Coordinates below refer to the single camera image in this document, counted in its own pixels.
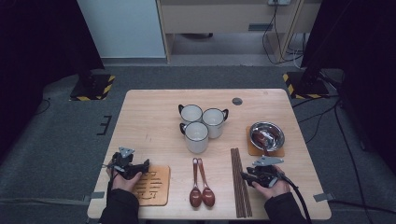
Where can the white cabinet panel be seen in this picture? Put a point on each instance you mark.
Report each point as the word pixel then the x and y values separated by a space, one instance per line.
pixel 124 28

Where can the black striped stand base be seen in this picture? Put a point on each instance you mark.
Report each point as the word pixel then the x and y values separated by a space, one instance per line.
pixel 99 85
pixel 314 92

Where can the steel bowl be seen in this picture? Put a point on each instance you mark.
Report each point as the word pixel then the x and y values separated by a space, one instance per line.
pixel 275 141

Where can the grey tape strip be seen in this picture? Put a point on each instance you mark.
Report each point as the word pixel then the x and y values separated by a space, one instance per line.
pixel 97 195
pixel 323 197

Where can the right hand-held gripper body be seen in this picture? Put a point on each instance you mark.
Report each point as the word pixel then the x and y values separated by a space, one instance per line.
pixel 264 175

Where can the person's left hand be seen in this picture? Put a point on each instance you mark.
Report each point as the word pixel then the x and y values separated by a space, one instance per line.
pixel 123 185

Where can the white enamel mug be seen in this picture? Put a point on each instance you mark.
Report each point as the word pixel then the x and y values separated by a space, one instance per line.
pixel 196 137
pixel 213 119
pixel 190 113

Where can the carved wooden coaster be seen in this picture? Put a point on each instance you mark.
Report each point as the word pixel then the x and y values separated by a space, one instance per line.
pixel 157 193
pixel 274 153

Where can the grey round table grommet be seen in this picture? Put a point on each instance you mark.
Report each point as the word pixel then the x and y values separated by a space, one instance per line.
pixel 237 101

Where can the white power strip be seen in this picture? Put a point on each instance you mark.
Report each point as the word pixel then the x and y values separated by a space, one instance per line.
pixel 280 2

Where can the light wooden desk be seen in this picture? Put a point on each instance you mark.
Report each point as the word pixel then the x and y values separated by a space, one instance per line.
pixel 218 18

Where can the person's right hand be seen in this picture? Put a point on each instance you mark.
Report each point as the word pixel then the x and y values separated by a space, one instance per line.
pixel 277 189

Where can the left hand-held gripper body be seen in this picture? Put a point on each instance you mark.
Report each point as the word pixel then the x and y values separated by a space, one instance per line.
pixel 124 163

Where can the black curtain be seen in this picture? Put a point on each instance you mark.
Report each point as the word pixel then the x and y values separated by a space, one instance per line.
pixel 31 46
pixel 358 46

